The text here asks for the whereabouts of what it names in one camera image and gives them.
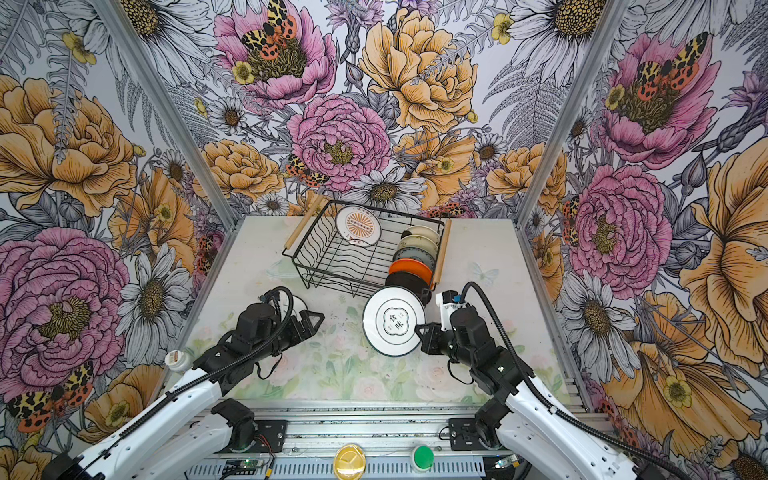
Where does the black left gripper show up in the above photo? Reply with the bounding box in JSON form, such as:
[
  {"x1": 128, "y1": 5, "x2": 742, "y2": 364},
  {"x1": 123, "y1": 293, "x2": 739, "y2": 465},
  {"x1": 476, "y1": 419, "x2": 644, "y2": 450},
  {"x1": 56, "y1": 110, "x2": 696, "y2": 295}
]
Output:
[{"x1": 253, "y1": 310, "x2": 324, "y2": 361}]

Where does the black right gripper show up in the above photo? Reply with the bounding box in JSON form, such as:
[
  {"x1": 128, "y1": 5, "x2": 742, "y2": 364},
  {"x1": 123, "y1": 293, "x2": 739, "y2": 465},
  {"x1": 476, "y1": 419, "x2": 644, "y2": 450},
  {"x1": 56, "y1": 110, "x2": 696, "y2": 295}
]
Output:
[{"x1": 414, "y1": 323, "x2": 477, "y2": 368}]

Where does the white plate grey pattern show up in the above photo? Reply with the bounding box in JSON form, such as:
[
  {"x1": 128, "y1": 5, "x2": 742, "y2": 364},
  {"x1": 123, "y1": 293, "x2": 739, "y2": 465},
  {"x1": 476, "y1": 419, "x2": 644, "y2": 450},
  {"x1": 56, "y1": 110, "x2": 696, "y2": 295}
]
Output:
[{"x1": 362, "y1": 286, "x2": 426, "y2": 357}]

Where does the black small plate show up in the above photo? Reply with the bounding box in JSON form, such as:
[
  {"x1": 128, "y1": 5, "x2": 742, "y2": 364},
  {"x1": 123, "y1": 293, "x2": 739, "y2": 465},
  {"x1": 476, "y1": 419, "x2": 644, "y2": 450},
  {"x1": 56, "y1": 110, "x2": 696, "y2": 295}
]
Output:
[{"x1": 385, "y1": 271, "x2": 432, "y2": 306}]

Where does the black wire dish rack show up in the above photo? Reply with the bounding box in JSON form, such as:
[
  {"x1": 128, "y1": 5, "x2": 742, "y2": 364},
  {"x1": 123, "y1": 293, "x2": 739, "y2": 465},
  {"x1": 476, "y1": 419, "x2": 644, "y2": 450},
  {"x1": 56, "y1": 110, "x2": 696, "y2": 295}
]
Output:
[{"x1": 282, "y1": 196, "x2": 452, "y2": 297}]

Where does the white plate orange pattern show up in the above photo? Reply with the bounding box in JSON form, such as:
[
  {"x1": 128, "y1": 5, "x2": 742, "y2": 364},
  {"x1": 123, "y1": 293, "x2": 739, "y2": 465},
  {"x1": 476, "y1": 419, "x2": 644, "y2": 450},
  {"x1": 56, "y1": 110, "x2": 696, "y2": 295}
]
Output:
[{"x1": 335, "y1": 205, "x2": 382, "y2": 247}]

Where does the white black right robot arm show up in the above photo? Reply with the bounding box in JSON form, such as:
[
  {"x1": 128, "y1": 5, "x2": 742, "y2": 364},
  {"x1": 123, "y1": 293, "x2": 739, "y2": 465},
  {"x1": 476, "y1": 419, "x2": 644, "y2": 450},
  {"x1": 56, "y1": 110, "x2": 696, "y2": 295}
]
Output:
[{"x1": 415, "y1": 306, "x2": 664, "y2": 479}]

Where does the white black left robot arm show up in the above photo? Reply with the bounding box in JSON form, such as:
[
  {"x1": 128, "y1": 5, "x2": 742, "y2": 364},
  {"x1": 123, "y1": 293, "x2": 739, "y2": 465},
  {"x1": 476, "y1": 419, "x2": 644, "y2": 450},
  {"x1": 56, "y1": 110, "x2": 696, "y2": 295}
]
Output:
[{"x1": 42, "y1": 296, "x2": 325, "y2": 479}]

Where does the orange small plate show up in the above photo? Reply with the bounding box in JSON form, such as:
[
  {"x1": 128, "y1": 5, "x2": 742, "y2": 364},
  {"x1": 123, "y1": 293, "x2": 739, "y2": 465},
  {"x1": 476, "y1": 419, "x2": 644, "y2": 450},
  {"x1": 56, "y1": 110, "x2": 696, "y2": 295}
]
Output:
[{"x1": 388, "y1": 258, "x2": 433, "y2": 285}]

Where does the dark grey small plate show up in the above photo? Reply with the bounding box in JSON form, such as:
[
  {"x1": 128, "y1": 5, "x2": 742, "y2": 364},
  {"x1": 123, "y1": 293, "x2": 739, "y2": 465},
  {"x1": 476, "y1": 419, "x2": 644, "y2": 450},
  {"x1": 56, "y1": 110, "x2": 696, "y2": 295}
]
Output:
[{"x1": 392, "y1": 247, "x2": 436, "y2": 271}]

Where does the beige small plate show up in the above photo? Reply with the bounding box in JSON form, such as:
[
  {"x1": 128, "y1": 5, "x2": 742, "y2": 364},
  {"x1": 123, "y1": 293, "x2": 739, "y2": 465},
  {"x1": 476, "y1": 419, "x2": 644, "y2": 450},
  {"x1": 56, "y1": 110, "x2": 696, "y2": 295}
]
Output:
[{"x1": 397, "y1": 234, "x2": 439, "y2": 258}]

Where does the cream small plate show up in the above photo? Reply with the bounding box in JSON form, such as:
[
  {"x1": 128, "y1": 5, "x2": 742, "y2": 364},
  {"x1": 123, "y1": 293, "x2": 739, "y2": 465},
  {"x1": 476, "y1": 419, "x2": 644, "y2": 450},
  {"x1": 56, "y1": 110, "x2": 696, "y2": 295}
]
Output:
[{"x1": 401, "y1": 225, "x2": 440, "y2": 244}]

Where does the green round button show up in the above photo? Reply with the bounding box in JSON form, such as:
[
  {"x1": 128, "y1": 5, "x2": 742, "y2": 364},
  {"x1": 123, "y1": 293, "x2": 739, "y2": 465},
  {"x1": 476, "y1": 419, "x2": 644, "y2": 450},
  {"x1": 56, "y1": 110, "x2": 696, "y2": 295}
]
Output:
[{"x1": 411, "y1": 445, "x2": 435, "y2": 473}]

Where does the small white jar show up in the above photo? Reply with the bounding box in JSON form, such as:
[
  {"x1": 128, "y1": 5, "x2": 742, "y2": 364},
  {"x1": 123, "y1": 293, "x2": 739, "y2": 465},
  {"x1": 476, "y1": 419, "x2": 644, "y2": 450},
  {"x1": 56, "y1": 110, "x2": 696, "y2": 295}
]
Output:
[{"x1": 164, "y1": 350, "x2": 193, "y2": 373}]

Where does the gold round button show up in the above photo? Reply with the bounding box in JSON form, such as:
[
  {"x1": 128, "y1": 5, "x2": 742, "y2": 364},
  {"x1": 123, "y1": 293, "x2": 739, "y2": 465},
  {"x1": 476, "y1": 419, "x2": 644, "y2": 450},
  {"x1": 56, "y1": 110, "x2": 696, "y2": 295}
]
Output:
[{"x1": 332, "y1": 444, "x2": 367, "y2": 480}]

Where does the small circuit board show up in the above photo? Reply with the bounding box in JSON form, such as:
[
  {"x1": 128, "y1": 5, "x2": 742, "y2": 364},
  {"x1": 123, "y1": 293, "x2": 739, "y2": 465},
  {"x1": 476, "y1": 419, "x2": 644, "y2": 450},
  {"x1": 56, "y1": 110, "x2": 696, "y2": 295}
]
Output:
[{"x1": 221, "y1": 459, "x2": 271, "y2": 478}]

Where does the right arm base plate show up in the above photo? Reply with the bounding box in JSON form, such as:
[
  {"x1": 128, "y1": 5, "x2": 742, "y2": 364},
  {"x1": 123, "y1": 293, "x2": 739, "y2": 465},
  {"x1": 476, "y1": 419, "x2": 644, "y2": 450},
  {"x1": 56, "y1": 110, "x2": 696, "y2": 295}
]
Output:
[{"x1": 447, "y1": 418, "x2": 500, "y2": 451}]

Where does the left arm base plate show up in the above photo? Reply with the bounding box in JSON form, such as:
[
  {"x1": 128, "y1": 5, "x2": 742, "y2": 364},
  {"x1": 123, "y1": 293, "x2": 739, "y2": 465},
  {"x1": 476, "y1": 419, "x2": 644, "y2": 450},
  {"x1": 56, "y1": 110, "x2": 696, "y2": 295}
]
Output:
[{"x1": 242, "y1": 419, "x2": 288, "y2": 454}]

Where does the black corrugated cable right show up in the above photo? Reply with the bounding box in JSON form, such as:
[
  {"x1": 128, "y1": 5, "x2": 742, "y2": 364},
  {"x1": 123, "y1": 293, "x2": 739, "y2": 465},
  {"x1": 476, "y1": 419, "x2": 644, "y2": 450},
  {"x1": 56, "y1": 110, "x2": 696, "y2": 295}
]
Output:
[{"x1": 458, "y1": 281, "x2": 691, "y2": 480}]

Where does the aluminium corner post left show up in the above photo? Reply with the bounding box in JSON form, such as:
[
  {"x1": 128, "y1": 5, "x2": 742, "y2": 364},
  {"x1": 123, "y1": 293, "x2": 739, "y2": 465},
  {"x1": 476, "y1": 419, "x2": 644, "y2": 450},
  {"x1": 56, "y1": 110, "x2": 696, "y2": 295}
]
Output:
[{"x1": 89, "y1": 0, "x2": 238, "y2": 232}]

